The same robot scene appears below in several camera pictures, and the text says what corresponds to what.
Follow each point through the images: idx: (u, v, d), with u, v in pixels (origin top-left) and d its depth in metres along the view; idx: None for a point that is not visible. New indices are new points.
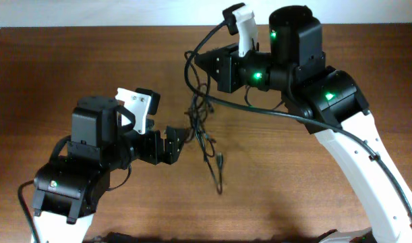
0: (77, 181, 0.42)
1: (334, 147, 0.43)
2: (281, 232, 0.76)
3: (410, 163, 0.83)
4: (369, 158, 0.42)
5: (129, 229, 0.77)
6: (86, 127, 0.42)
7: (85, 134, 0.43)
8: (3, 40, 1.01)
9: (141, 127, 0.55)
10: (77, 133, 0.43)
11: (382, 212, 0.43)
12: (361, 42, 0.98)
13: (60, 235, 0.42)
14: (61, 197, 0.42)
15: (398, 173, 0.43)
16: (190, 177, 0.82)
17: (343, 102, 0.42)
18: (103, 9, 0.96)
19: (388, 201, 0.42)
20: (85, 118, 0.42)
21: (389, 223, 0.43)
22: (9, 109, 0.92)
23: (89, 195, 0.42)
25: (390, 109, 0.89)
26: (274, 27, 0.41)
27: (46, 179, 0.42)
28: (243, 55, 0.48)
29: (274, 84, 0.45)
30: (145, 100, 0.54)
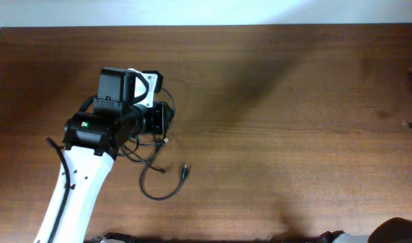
0: (105, 123, 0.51)
1: None
2: (280, 231, 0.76)
3: None
4: None
5: (131, 229, 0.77)
6: (112, 84, 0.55)
7: (111, 90, 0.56)
8: (5, 41, 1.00)
9: (150, 99, 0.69)
10: (104, 91, 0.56)
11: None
12: (366, 45, 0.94)
13: (87, 165, 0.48)
14: (90, 135, 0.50)
15: None
16: (182, 179, 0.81)
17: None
18: (101, 11, 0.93)
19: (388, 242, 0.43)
20: (111, 77, 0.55)
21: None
22: (11, 110, 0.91)
23: (114, 135, 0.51)
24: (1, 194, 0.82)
25: (393, 110, 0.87)
26: None
27: (77, 121, 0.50)
28: None
29: None
30: (152, 77, 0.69)
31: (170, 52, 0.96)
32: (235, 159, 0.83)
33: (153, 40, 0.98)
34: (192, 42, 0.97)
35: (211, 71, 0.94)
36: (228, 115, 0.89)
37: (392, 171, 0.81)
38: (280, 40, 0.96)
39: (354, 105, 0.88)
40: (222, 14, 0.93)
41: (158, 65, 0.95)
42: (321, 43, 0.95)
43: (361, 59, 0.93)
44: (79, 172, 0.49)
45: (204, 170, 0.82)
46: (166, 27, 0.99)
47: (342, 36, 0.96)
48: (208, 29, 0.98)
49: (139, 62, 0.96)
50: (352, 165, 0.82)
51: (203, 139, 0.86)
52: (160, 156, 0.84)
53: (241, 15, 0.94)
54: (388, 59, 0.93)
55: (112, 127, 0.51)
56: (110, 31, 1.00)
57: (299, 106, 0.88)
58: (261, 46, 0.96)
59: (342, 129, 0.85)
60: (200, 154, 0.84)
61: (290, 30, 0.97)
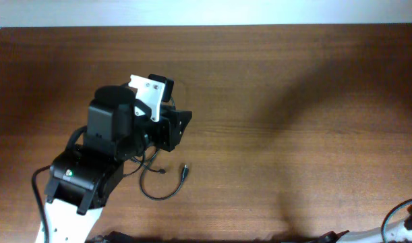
0: (92, 173, 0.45)
1: None
2: (280, 231, 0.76)
3: None
4: None
5: (131, 230, 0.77)
6: (103, 121, 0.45)
7: (102, 127, 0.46)
8: (4, 41, 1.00)
9: (156, 113, 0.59)
10: (94, 127, 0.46)
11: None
12: (365, 45, 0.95)
13: (70, 226, 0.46)
14: (74, 186, 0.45)
15: None
16: (182, 180, 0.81)
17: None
18: (102, 11, 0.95)
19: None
20: (101, 112, 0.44)
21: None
22: (10, 110, 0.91)
23: (102, 187, 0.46)
24: (0, 194, 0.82)
25: (394, 110, 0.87)
26: None
27: (61, 169, 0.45)
28: None
29: None
30: (158, 88, 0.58)
31: (170, 52, 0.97)
32: (235, 159, 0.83)
33: (153, 40, 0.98)
34: (192, 42, 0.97)
35: (211, 71, 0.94)
36: (228, 115, 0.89)
37: (391, 171, 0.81)
38: (280, 40, 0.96)
39: (354, 105, 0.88)
40: (222, 13, 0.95)
41: (158, 64, 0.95)
42: (321, 44, 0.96)
43: (361, 59, 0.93)
44: (59, 232, 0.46)
45: (204, 170, 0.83)
46: (166, 27, 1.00)
47: (341, 36, 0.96)
48: (208, 29, 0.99)
49: (139, 62, 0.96)
50: (352, 165, 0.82)
51: (204, 139, 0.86)
52: (160, 156, 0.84)
53: (241, 15, 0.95)
54: (387, 59, 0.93)
55: (100, 178, 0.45)
56: (111, 31, 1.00)
57: (299, 106, 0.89)
58: (261, 46, 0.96)
59: (342, 129, 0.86)
60: (200, 154, 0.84)
61: (290, 30, 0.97)
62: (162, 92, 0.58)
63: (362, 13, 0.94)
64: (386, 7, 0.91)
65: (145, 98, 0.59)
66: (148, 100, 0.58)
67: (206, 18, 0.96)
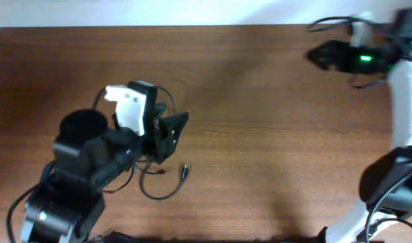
0: (65, 216, 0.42)
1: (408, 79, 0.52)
2: (281, 231, 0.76)
3: None
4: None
5: (130, 230, 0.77)
6: (70, 159, 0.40)
7: (70, 165, 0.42)
8: (4, 41, 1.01)
9: (141, 125, 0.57)
10: (63, 163, 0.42)
11: (410, 77, 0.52)
12: None
13: None
14: (50, 228, 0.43)
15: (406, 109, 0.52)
16: (182, 179, 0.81)
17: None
18: (103, 11, 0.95)
19: None
20: (65, 150, 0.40)
21: (396, 158, 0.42)
22: (9, 110, 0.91)
23: (80, 227, 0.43)
24: None
25: None
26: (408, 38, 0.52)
27: (36, 210, 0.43)
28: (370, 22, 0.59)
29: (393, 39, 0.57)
30: (139, 100, 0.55)
31: (170, 52, 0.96)
32: (235, 159, 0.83)
33: (153, 40, 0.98)
34: (192, 42, 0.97)
35: (210, 71, 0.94)
36: (227, 115, 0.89)
37: None
38: (280, 40, 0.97)
39: (354, 105, 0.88)
40: (222, 13, 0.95)
41: (158, 64, 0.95)
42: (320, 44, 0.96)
43: None
44: None
45: (205, 170, 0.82)
46: (166, 27, 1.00)
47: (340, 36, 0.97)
48: (208, 29, 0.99)
49: (139, 62, 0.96)
50: (352, 165, 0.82)
51: (204, 139, 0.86)
52: None
53: (241, 14, 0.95)
54: None
55: (75, 221, 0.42)
56: (111, 31, 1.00)
57: (299, 106, 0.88)
58: (261, 46, 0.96)
59: (342, 129, 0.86)
60: (200, 154, 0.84)
61: (290, 31, 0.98)
62: (143, 105, 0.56)
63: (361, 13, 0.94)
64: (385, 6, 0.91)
65: (127, 109, 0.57)
66: (131, 113, 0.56)
67: (206, 18, 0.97)
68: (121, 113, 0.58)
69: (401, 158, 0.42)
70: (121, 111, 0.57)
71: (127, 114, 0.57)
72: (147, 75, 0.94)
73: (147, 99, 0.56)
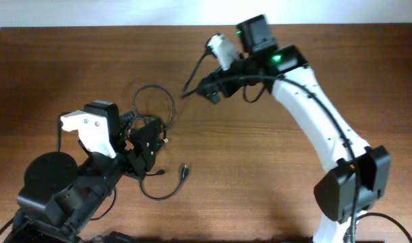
0: None
1: (284, 96, 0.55)
2: (281, 231, 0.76)
3: None
4: (307, 96, 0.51)
5: (130, 230, 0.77)
6: (36, 211, 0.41)
7: (38, 215, 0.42)
8: (4, 41, 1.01)
9: (110, 149, 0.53)
10: (32, 214, 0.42)
11: (295, 92, 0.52)
12: (363, 45, 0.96)
13: None
14: None
15: (330, 129, 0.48)
16: (182, 179, 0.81)
17: (288, 84, 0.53)
18: (103, 11, 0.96)
19: (326, 126, 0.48)
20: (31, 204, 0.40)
21: (338, 180, 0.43)
22: (9, 109, 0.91)
23: None
24: None
25: (394, 110, 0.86)
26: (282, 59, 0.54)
27: None
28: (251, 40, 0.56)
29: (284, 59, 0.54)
30: (100, 123, 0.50)
31: (170, 52, 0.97)
32: (234, 159, 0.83)
33: (153, 40, 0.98)
34: (191, 42, 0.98)
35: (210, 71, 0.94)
36: (227, 115, 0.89)
37: (394, 172, 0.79)
38: (280, 40, 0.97)
39: (354, 105, 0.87)
40: (222, 13, 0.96)
41: (158, 64, 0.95)
42: (320, 44, 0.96)
43: (360, 59, 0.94)
44: None
45: (204, 170, 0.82)
46: (167, 27, 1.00)
47: (339, 36, 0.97)
48: (208, 29, 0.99)
49: (139, 62, 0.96)
50: None
51: (203, 139, 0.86)
52: (160, 156, 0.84)
53: (241, 15, 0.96)
54: (387, 59, 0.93)
55: None
56: (111, 31, 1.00)
57: None
58: None
59: None
60: (200, 154, 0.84)
61: (289, 31, 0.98)
62: (106, 127, 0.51)
63: (359, 14, 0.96)
64: (381, 7, 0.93)
65: (91, 136, 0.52)
66: (96, 138, 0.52)
67: (206, 19, 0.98)
68: (87, 140, 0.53)
69: (342, 177, 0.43)
70: (87, 138, 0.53)
71: (94, 140, 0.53)
72: (147, 75, 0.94)
73: (108, 120, 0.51)
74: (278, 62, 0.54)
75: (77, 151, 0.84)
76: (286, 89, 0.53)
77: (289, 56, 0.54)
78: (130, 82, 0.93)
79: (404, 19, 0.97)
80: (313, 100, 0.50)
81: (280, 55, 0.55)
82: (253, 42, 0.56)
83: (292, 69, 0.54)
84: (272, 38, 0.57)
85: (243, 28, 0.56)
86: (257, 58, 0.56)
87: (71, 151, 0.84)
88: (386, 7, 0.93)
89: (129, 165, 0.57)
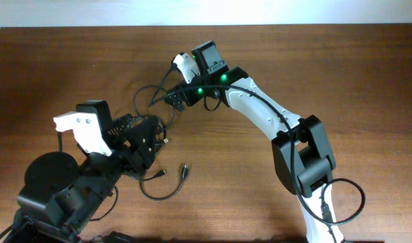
0: None
1: (235, 102, 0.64)
2: (281, 231, 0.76)
3: None
4: (249, 96, 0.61)
5: (130, 230, 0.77)
6: (36, 211, 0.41)
7: (38, 214, 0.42)
8: (4, 41, 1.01)
9: (106, 147, 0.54)
10: (31, 214, 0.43)
11: (239, 96, 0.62)
12: (363, 45, 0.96)
13: None
14: None
15: (265, 115, 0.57)
16: (182, 179, 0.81)
17: (234, 90, 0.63)
18: (103, 11, 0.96)
19: (263, 114, 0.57)
20: (30, 204, 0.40)
21: (282, 146, 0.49)
22: (9, 109, 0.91)
23: None
24: None
25: (394, 110, 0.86)
26: (229, 78, 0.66)
27: None
28: (209, 64, 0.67)
29: (232, 76, 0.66)
30: (92, 120, 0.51)
31: (170, 52, 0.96)
32: (235, 159, 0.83)
33: (153, 40, 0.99)
34: (191, 42, 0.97)
35: None
36: (227, 115, 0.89)
37: (394, 171, 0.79)
38: (280, 40, 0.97)
39: (354, 105, 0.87)
40: (222, 13, 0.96)
41: (157, 64, 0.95)
42: (319, 44, 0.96)
43: (359, 59, 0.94)
44: None
45: (204, 169, 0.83)
46: (167, 27, 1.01)
47: (339, 36, 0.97)
48: (208, 29, 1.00)
49: (138, 62, 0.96)
50: (352, 165, 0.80)
51: (203, 139, 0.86)
52: (160, 156, 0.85)
53: (241, 15, 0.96)
54: (386, 59, 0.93)
55: None
56: (111, 32, 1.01)
57: (299, 106, 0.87)
58: (261, 46, 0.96)
59: (342, 129, 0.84)
60: (200, 154, 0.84)
61: (289, 31, 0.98)
62: (98, 124, 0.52)
63: (358, 14, 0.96)
64: (381, 7, 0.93)
65: (86, 136, 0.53)
66: (91, 137, 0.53)
67: (206, 19, 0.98)
68: (83, 141, 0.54)
69: (284, 144, 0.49)
70: (83, 138, 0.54)
71: (90, 140, 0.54)
72: (146, 75, 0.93)
73: (98, 116, 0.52)
74: (226, 79, 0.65)
75: (77, 150, 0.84)
76: (236, 96, 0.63)
77: (234, 74, 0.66)
78: (129, 82, 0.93)
79: (403, 19, 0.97)
80: (254, 98, 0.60)
81: (228, 74, 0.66)
82: (207, 65, 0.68)
83: (238, 82, 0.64)
84: (222, 62, 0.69)
85: (198, 54, 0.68)
86: (211, 77, 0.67)
87: (71, 150, 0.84)
88: (386, 8, 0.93)
89: (127, 163, 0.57)
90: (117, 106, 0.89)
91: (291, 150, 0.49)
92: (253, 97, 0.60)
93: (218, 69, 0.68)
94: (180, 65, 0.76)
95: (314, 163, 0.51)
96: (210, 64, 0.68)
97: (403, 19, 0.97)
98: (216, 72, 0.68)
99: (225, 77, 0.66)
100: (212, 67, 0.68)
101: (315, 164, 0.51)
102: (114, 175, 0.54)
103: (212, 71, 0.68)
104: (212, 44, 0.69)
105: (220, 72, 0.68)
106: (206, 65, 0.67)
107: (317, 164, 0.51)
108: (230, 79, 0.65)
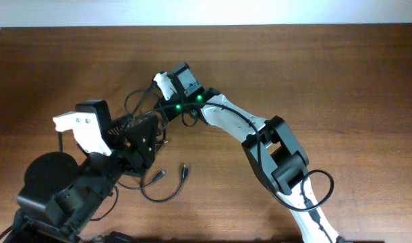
0: None
1: (212, 117, 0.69)
2: (281, 231, 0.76)
3: None
4: (220, 109, 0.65)
5: (130, 230, 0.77)
6: (37, 211, 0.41)
7: (38, 214, 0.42)
8: (3, 41, 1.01)
9: (104, 147, 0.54)
10: (31, 214, 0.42)
11: (213, 111, 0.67)
12: (363, 46, 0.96)
13: None
14: None
15: (236, 123, 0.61)
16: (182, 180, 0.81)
17: (209, 106, 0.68)
18: (103, 11, 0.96)
19: (234, 121, 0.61)
20: (30, 204, 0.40)
21: (250, 147, 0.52)
22: (9, 109, 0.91)
23: None
24: None
25: (394, 110, 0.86)
26: (203, 99, 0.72)
27: None
28: (185, 87, 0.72)
29: (206, 96, 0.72)
30: (92, 119, 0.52)
31: (170, 52, 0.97)
32: (235, 159, 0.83)
33: (153, 40, 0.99)
34: (191, 42, 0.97)
35: (210, 71, 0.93)
36: None
37: (394, 171, 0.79)
38: (280, 40, 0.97)
39: (354, 105, 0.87)
40: (222, 13, 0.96)
41: (157, 64, 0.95)
42: (320, 44, 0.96)
43: (359, 59, 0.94)
44: None
45: (204, 170, 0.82)
46: (167, 28, 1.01)
47: (339, 36, 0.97)
48: (208, 29, 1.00)
49: (138, 62, 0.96)
50: (352, 165, 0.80)
51: (203, 139, 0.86)
52: (160, 156, 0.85)
53: (241, 15, 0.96)
54: (386, 59, 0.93)
55: None
56: (111, 32, 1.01)
57: (299, 106, 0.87)
58: (261, 46, 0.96)
59: (342, 129, 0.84)
60: (200, 154, 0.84)
61: (289, 32, 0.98)
62: (96, 123, 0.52)
63: (358, 14, 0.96)
64: (381, 7, 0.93)
65: (85, 135, 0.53)
66: (90, 137, 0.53)
67: (206, 19, 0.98)
68: (83, 141, 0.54)
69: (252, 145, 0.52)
70: (83, 139, 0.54)
71: (89, 140, 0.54)
72: (146, 75, 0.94)
73: (98, 116, 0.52)
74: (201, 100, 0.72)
75: (77, 151, 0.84)
76: (210, 113, 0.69)
77: (209, 94, 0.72)
78: (129, 82, 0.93)
79: (404, 20, 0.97)
80: (226, 111, 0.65)
81: (203, 95, 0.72)
82: (183, 88, 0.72)
83: (211, 102, 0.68)
84: (197, 84, 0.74)
85: (173, 78, 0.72)
86: (187, 100, 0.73)
87: (71, 150, 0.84)
88: (386, 8, 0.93)
89: (127, 163, 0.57)
90: (117, 106, 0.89)
91: (257, 148, 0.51)
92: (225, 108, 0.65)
93: (193, 90, 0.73)
94: (160, 83, 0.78)
95: (286, 160, 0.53)
96: (186, 87, 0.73)
97: (403, 19, 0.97)
98: (191, 94, 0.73)
99: (200, 99, 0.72)
100: (188, 90, 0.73)
101: (288, 161, 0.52)
102: (114, 174, 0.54)
103: (189, 94, 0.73)
104: (185, 68, 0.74)
105: (195, 93, 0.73)
106: (182, 88, 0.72)
107: (288, 161, 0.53)
108: (203, 100, 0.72)
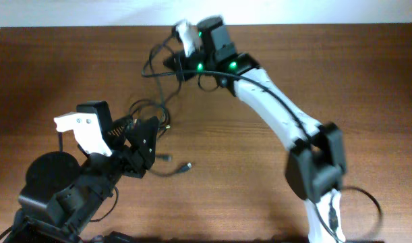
0: None
1: (246, 93, 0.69)
2: (281, 231, 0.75)
3: None
4: (262, 91, 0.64)
5: (130, 229, 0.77)
6: (37, 210, 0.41)
7: (38, 214, 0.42)
8: (3, 41, 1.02)
9: (105, 147, 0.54)
10: (31, 213, 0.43)
11: (251, 88, 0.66)
12: (363, 45, 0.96)
13: None
14: None
15: (280, 119, 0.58)
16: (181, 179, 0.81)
17: (246, 82, 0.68)
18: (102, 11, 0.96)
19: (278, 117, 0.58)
20: (30, 203, 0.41)
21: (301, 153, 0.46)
22: (8, 109, 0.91)
23: None
24: None
25: (394, 110, 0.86)
26: (238, 65, 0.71)
27: None
28: (220, 47, 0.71)
29: (241, 64, 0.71)
30: (92, 120, 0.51)
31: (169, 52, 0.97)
32: (234, 159, 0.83)
33: (152, 40, 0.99)
34: None
35: None
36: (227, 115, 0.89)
37: (393, 171, 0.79)
38: (280, 40, 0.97)
39: (354, 105, 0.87)
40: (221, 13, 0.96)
41: (157, 64, 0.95)
42: (319, 44, 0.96)
43: (359, 59, 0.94)
44: None
45: (204, 170, 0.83)
46: (166, 27, 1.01)
47: (338, 36, 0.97)
48: None
49: (138, 61, 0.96)
50: (352, 165, 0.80)
51: (203, 140, 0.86)
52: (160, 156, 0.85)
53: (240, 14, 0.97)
54: (385, 59, 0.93)
55: None
56: (110, 31, 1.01)
57: (299, 106, 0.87)
58: (260, 45, 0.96)
59: (342, 129, 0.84)
60: (200, 154, 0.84)
61: (288, 31, 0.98)
62: (97, 124, 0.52)
63: (357, 13, 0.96)
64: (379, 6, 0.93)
65: (86, 136, 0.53)
66: (91, 137, 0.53)
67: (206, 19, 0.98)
68: (85, 141, 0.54)
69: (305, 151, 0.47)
70: (83, 139, 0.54)
71: (90, 141, 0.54)
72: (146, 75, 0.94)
73: (98, 117, 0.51)
74: (235, 67, 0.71)
75: (77, 150, 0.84)
76: (246, 88, 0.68)
77: (245, 63, 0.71)
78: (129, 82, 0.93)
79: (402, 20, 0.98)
80: (268, 94, 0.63)
81: (238, 61, 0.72)
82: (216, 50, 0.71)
83: (250, 73, 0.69)
84: (231, 44, 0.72)
85: (203, 31, 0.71)
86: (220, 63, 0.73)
87: (70, 150, 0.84)
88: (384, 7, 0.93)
89: (127, 163, 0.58)
90: (116, 106, 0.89)
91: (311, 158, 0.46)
92: (271, 99, 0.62)
93: (226, 50, 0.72)
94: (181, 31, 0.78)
95: (326, 169, 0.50)
96: (222, 49, 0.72)
97: (402, 19, 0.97)
98: (226, 59, 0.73)
99: (234, 65, 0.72)
100: (223, 53, 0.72)
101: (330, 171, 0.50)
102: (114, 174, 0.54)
103: (224, 57, 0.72)
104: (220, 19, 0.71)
105: (229, 57, 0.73)
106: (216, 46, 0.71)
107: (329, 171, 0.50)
108: (240, 68, 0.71)
